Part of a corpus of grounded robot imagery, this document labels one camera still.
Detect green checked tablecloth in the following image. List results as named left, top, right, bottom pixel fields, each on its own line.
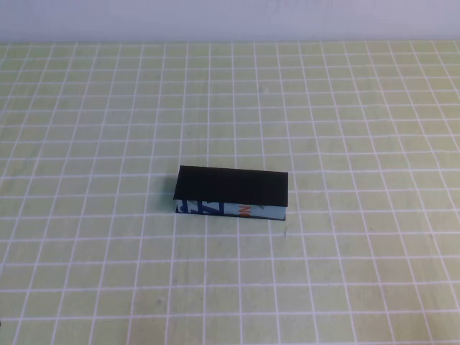
left=0, top=40, right=460, bottom=345

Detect black glasses case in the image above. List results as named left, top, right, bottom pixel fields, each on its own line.
left=173, top=165, right=290, bottom=221

